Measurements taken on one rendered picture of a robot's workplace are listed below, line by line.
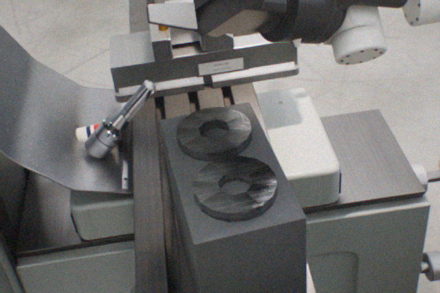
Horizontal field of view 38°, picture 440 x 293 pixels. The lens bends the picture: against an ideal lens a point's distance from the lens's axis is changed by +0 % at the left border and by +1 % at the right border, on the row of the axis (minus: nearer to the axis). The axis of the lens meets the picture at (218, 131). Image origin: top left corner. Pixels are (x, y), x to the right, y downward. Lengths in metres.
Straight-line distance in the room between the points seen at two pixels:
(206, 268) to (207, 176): 0.10
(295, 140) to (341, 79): 1.67
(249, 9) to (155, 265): 0.38
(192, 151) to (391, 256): 0.71
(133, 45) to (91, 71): 1.91
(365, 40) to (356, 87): 2.04
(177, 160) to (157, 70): 0.45
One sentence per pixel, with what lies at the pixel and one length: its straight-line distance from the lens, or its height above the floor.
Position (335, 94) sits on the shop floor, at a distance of 2.78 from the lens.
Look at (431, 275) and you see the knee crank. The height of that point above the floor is 0.51.
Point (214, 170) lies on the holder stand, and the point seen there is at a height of 1.13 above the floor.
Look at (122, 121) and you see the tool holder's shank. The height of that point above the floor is 0.95.
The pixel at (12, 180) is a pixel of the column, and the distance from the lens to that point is 1.31.
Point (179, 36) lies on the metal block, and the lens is 1.17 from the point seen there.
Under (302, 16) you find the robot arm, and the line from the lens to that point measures 0.73.
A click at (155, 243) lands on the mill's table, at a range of 0.91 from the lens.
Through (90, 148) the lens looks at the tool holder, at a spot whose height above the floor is 0.90.
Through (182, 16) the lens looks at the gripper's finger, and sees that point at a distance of 0.75.
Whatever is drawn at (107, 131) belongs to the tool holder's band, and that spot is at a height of 0.93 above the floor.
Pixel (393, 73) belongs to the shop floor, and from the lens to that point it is 2.94.
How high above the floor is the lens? 1.59
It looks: 38 degrees down
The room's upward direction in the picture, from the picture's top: 6 degrees counter-clockwise
